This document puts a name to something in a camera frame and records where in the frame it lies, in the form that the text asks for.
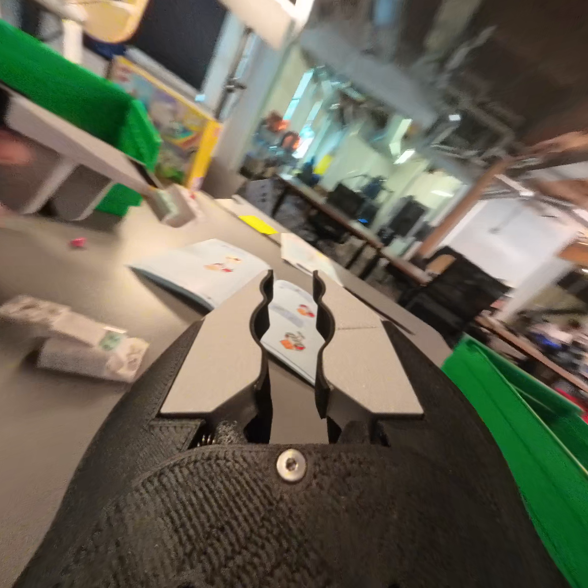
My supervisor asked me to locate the white lego build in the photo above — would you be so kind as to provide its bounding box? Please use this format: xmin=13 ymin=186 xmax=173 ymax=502
xmin=0 ymin=295 xmax=150 ymax=383

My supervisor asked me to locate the small white green lego piece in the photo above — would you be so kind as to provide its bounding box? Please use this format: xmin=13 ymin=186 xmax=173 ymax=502
xmin=146 ymin=184 xmax=199 ymax=228

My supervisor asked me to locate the green plastic bin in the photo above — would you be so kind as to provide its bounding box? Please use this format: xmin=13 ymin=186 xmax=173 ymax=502
xmin=441 ymin=334 xmax=588 ymax=588
xmin=0 ymin=21 xmax=162 ymax=217

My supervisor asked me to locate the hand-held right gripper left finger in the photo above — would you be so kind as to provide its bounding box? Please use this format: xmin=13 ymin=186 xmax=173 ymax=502
xmin=158 ymin=270 xmax=275 ymax=415

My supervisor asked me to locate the black monitor screen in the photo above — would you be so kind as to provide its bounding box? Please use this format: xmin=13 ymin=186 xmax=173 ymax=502
xmin=129 ymin=0 xmax=230 ymax=92

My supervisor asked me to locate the colourful yellow lego box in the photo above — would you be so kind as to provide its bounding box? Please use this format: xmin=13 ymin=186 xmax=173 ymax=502
xmin=108 ymin=55 xmax=222 ymax=190

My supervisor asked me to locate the black office chair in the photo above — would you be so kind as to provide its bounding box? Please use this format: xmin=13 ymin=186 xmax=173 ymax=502
xmin=399 ymin=246 xmax=511 ymax=343

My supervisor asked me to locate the white paper sheet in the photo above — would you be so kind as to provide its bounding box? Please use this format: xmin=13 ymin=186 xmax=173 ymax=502
xmin=279 ymin=232 xmax=343 ymax=278

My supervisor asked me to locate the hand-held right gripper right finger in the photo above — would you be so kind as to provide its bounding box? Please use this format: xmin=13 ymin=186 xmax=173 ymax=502
xmin=313 ymin=270 xmax=424 ymax=420

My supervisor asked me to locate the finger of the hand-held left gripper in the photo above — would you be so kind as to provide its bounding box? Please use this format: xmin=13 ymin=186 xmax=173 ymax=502
xmin=0 ymin=85 xmax=162 ymax=196
xmin=0 ymin=154 xmax=115 ymax=222

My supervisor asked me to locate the open lego instruction booklet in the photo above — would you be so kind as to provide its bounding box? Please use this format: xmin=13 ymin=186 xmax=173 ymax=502
xmin=130 ymin=238 xmax=343 ymax=386

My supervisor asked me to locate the long wooden table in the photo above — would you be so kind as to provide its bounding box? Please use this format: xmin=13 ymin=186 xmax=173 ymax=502
xmin=276 ymin=174 xmax=435 ymax=286

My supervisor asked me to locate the yellow sticky note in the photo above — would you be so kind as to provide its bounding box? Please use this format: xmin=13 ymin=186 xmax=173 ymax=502
xmin=238 ymin=214 xmax=279 ymax=236

